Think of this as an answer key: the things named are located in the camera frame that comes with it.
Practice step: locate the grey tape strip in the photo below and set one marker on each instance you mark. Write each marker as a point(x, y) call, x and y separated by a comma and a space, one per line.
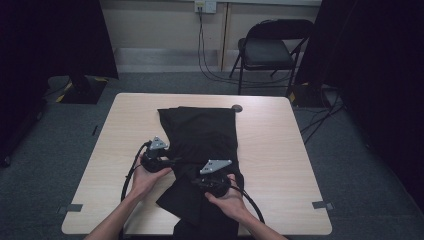
point(71, 208)
point(322, 205)

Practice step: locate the black curtain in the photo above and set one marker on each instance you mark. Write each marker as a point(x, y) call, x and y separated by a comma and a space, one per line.
point(376, 83)
point(40, 50)

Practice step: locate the black pants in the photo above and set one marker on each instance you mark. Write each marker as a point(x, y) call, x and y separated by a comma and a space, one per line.
point(201, 140)

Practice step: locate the black folding chair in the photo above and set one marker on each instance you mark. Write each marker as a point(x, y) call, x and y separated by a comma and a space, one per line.
point(266, 50)

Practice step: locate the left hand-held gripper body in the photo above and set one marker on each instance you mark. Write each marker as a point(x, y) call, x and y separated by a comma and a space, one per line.
point(156, 156)

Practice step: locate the black stand base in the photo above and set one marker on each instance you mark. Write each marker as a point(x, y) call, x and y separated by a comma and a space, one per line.
point(306, 96)
point(83, 90)

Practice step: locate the person's left hand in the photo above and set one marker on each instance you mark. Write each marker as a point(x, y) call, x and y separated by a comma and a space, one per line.
point(145, 181)

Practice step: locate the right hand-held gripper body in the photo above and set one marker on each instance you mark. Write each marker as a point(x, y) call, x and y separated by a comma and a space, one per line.
point(213, 176)

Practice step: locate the white wall outlet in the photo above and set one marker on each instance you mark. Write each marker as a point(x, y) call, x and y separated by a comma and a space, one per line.
point(205, 6)

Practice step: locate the round grey table grommet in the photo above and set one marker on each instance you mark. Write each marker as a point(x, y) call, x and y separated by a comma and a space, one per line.
point(237, 108)

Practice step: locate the person's right hand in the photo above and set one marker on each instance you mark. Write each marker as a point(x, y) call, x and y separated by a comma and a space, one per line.
point(230, 203)

